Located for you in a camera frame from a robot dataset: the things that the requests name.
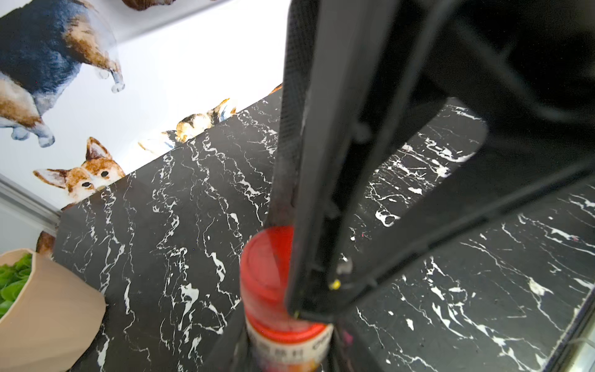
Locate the green moss plant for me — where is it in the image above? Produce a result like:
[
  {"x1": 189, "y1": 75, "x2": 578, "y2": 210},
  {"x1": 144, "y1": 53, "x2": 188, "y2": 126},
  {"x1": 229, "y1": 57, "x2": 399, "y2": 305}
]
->
[{"x1": 0, "y1": 254, "x2": 33, "y2": 318}]

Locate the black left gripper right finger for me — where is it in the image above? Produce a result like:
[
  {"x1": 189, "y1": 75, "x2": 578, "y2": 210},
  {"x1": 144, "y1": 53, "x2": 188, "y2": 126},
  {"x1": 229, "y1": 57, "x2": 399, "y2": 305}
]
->
[{"x1": 327, "y1": 319, "x2": 381, "y2": 372}]

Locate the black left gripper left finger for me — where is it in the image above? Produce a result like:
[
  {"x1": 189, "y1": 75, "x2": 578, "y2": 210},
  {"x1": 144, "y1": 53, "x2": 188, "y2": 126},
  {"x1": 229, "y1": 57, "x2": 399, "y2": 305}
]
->
[{"x1": 204, "y1": 302, "x2": 252, "y2": 372}]

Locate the red paint jar lid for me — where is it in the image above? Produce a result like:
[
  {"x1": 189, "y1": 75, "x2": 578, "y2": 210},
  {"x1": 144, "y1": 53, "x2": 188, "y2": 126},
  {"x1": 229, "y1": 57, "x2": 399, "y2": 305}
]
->
[{"x1": 240, "y1": 226, "x2": 298, "y2": 332}]

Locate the beige paper plant pot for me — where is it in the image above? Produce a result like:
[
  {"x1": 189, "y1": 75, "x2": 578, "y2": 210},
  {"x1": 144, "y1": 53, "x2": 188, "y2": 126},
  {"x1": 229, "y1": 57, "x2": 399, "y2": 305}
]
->
[{"x1": 1, "y1": 249, "x2": 106, "y2": 371}]

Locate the red paint jar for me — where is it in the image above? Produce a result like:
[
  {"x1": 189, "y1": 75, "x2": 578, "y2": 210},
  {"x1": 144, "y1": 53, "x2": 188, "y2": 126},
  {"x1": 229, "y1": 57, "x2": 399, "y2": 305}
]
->
[{"x1": 246, "y1": 305, "x2": 334, "y2": 371}]

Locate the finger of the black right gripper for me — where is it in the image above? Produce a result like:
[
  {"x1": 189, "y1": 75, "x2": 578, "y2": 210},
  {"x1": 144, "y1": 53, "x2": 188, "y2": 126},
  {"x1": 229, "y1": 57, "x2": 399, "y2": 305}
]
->
[
  {"x1": 285, "y1": 1, "x2": 594, "y2": 323},
  {"x1": 263, "y1": 0, "x2": 320, "y2": 228}
]

